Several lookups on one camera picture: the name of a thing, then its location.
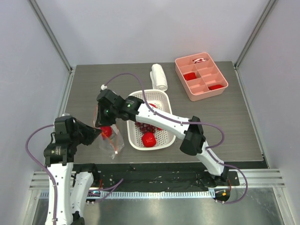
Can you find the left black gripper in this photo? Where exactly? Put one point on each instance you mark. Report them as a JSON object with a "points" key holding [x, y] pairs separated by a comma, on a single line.
{"points": [[92, 132]]}

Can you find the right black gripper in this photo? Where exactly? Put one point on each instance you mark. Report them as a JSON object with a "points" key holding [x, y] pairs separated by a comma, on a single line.
{"points": [[103, 116]]}

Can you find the clear zip top bag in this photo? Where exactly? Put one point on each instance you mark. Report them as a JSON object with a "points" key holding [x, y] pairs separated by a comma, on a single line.
{"points": [[112, 145]]}

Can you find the dark fake grape bunch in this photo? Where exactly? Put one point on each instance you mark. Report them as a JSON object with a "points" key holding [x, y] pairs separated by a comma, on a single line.
{"points": [[145, 128]]}

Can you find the red fake apple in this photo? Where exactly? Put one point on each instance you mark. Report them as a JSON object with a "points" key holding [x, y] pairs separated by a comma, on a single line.
{"points": [[148, 140]]}

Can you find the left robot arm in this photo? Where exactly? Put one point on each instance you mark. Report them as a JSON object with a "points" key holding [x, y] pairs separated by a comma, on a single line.
{"points": [[66, 198]]}

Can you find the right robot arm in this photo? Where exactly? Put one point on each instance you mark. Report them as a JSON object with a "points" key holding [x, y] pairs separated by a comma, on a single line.
{"points": [[190, 131]]}

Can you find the white perforated plastic basket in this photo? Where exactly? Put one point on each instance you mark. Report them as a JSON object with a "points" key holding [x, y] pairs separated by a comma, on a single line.
{"points": [[163, 139]]}

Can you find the rolled white towel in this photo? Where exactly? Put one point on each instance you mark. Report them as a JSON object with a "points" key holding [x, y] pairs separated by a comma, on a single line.
{"points": [[158, 78]]}

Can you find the red block in tray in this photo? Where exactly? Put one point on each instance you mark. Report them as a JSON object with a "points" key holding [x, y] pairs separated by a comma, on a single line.
{"points": [[190, 76]]}

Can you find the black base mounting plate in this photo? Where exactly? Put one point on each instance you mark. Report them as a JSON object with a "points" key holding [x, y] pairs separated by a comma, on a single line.
{"points": [[161, 177]]}

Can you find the pink compartment organizer tray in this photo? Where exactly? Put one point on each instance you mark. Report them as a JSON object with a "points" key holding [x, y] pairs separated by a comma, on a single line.
{"points": [[208, 74]]}

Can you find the red white item in tray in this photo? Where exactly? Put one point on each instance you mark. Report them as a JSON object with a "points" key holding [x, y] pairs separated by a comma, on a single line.
{"points": [[199, 60]]}

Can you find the red block tray front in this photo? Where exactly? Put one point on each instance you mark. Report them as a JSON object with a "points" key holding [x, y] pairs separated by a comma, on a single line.
{"points": [[215, 87]]}

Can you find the white slotted cable duct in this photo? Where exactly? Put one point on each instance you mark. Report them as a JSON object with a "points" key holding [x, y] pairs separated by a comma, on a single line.
{"points": [[151, 195]]}

